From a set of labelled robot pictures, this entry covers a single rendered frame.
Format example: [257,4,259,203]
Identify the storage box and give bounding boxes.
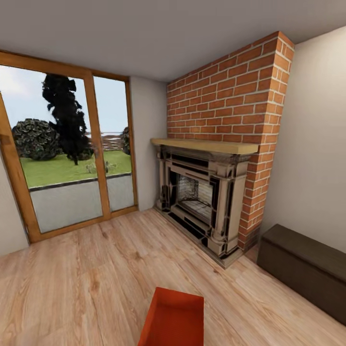
[138,287,204,346]

